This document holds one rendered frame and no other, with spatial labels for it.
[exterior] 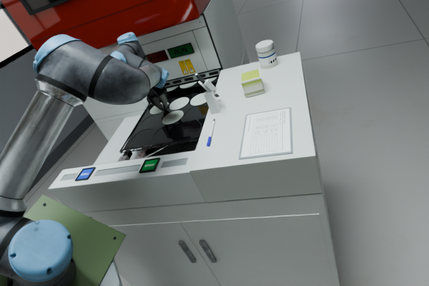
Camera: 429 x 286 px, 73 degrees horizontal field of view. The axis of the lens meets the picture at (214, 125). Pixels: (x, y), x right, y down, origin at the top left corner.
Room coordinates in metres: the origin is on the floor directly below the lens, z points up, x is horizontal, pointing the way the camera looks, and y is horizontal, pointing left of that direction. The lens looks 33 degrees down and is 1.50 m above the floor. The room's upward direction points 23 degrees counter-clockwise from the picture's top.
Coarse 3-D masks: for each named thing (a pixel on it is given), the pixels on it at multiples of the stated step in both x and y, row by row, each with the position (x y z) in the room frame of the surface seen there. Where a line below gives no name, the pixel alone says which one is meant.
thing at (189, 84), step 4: (216, 76) 1.23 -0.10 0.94; (196, 80) 1.27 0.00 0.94; (212, 80) 1.23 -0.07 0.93; (216, 80) 1.23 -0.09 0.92; (180, 84) 1.30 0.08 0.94; (184, 84) 1.29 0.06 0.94; (188, 84) 1.28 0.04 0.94; (192, 84) 1.27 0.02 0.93; (196, 84) 1.27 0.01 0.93; (168, 88) 1.32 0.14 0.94; (172, 88) 1.31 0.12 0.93; (176, 88) 1.31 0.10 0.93; (180, 88) 1.30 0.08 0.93; (184, 88) 1.29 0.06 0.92; (168, 92) 1.33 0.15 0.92; (144, 100) 1.38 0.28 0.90; (148, 100) 1.39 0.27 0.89
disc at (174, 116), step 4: (172, 112) 1.15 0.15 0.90; (176, 112) 1.13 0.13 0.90; (180, 112) 1.12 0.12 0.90; (168, 116) 1.13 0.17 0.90; (172, 116) 1.11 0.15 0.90; (176, 116) 1.10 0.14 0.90; (180, 116) 1.09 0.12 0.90; (164, 120) 1.11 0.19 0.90; (168, 120) 1.10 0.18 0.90; (172, 120) 1.08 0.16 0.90; (176, 120) 1.07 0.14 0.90
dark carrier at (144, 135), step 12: (180, 96) 1.27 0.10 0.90; (192, 96) 1.22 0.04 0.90; (168, 108) 1.20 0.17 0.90; (192, 108) 1.11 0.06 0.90; (204, 108) 1.07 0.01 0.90; (144, 120) 1.18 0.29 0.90; (156, 120) 1.14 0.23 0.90; (180, 120) 1.06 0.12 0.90; (192, 120) 1.02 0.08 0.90; (204, 120) 0.98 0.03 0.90; (144, 132) 1.08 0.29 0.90; (156, 132) 1.04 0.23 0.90; (168, 132) 1.00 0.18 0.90; (180, 132) 0.97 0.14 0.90; (192, 132) 0.93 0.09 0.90; (132, 144) 1.02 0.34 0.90; (144, 144) 0.99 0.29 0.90
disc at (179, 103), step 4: (176, 100) 1.25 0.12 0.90; (180, 100) 1.23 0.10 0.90; (184, 100) 1.21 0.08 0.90; (188, 100) 1.20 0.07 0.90; (172, 104) 1.22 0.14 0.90; (176, 104) 1.21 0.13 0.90; (180, 104) 1.19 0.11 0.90; (184, 104) 1.18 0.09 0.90; (172, 108) 1.19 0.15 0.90; (176, 108) 1.17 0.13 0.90; (180, 108) 1.16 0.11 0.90
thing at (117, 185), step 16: (128, 160) 0.83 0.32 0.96; (160, 160) 0.76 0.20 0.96; (176, 160) 0.73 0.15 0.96; (64, 176) 0.90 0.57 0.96; (96, 176) 0.81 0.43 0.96; (112, 176) 0.78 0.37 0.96; (128, 176) 0.74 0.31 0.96; (144, 176) 0.71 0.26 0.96; (160, 176) 0.69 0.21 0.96; (176, 176) 0.67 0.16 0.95; (64, 192) 0.84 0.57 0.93; (80, 192) 0.81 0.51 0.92; (96, 192) 0.79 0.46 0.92; (112, 192) 0.77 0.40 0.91; (128, 192) 0.74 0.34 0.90; (144, 192) 0.72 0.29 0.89; (160, 192) 0.70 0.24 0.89; (176, 192) 0.68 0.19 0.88; (192, 192) 0.66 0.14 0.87; (80, 208) 0.84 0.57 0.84; (96, 208) 0.81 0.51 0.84; (112, 208) 0.79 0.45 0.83
